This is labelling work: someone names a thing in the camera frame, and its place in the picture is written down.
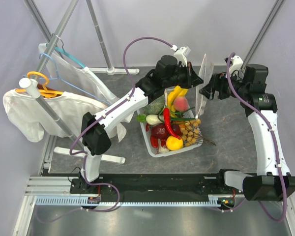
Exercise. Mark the dark red beet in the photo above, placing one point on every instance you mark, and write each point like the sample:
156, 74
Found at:
176, 129

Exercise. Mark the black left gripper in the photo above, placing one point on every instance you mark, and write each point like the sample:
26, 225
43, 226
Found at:
192, 78

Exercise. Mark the white garlic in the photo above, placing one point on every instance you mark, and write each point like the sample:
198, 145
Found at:
162, 148

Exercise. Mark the red chili pepper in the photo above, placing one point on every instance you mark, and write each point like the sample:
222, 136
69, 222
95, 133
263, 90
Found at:
167, 121

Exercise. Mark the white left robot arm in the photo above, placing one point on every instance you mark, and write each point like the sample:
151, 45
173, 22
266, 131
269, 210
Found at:
95, 128

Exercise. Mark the clear polka dot zip bag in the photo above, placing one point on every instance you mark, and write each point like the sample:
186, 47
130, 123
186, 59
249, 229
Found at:
205, 73

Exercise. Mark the brown longan bunch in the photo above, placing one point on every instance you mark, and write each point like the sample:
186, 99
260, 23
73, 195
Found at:
192, 135

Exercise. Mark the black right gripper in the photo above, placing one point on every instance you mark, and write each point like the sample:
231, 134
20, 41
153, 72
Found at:
218, 82

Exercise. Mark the green scallion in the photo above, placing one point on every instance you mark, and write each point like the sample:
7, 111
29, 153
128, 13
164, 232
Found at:
182, 116

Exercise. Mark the white shirt on blue hanger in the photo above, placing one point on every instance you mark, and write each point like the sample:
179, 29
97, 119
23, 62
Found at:
81, 78

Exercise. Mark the green cantaloupe melon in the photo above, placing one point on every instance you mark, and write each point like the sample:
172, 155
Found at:
155, 107

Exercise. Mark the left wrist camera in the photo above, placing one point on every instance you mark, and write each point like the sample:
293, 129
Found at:
181, 55

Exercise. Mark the orange hanger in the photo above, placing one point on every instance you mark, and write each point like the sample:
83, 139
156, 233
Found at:
32, 88

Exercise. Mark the orange fruit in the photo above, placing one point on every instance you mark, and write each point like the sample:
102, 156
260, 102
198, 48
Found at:
173, 143

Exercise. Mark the white cable tray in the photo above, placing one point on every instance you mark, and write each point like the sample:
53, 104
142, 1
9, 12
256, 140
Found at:
88, 202

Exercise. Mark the teal hanger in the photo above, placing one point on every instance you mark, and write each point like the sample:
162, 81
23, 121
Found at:
71, 57

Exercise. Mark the white plastic basket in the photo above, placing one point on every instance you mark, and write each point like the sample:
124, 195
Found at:
146, 133

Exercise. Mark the white radish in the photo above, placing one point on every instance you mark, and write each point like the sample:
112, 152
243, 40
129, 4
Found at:
149, 119

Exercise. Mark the light blue hanger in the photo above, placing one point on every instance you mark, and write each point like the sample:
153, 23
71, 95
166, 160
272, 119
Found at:
54, 73

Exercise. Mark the metal clothes rack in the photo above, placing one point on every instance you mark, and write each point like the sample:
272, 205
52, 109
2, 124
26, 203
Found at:
84, 80

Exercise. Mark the yellow banana bunch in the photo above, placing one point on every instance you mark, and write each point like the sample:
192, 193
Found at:
177, 92

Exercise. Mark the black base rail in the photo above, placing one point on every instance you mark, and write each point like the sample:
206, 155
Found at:
157, 187

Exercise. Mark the pink peach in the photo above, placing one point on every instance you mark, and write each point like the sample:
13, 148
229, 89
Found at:
181, 104

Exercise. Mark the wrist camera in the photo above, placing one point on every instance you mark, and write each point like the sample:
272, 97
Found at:
181, 55
235, 64

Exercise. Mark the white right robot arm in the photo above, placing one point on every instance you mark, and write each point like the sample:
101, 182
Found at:
273, 180

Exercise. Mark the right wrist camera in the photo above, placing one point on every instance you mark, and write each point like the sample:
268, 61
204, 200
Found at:
235, 64

